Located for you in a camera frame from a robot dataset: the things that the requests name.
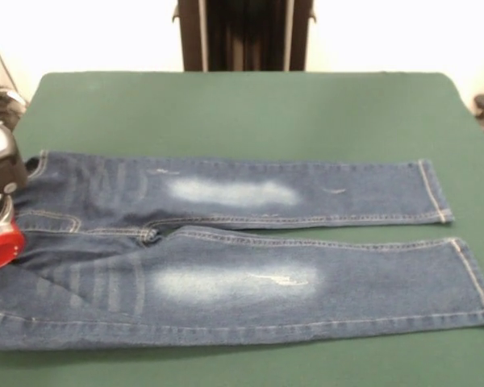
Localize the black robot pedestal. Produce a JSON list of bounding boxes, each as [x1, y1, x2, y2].
[[172, 0, 318, 73]]

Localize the dark green table cloth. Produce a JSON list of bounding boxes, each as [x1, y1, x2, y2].
[[0, 71, 484, 387]]

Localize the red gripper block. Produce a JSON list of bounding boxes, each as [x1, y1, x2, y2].
[[0, 219, 27, 272]]

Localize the blue denim jeans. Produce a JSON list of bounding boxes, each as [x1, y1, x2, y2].
[[0, 149, 484, 351]]

